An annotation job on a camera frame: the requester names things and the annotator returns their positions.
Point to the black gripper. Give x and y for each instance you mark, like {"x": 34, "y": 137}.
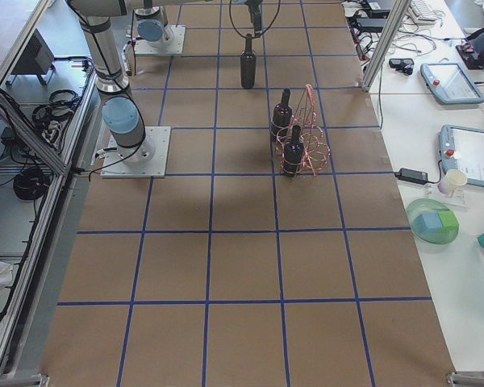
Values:
{"x": 256, "y": 17}

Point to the dark wine bottle carried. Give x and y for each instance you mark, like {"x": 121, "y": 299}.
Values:
{"x": 248, "y": 63}

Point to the dark wine bottle in basket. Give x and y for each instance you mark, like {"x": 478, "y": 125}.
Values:
{"x": 293, "y": 152}

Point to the teach pendant far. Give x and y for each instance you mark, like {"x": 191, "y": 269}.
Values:
{"x": 450, "y": 83}

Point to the teach pendant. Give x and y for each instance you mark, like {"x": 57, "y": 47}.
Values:
{"x": 462, "y": 148}
{"x": 450, "y": 83}

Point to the black power adapter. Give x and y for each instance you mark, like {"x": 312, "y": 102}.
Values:
{"x": 412, "y": 176}

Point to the paper cup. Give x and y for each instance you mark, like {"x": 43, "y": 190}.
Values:
{"x": 452, "y": 180}

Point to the teach pendant near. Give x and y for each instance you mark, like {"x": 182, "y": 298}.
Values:
{"x": 462, "y": 148}

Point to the green bowl with blocks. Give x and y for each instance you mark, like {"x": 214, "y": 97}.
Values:
{"x": 432, "y": 221}

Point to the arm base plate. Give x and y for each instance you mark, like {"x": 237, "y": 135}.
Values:
{"x": 150, "y": 159}
{"x": 170, "y": 44}

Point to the copper wire wine basket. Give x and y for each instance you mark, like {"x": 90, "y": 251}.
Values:
{"x": 316, "y": 150}

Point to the aluminium frame post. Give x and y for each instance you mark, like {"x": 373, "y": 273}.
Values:
{"x": 389, "y": 31}

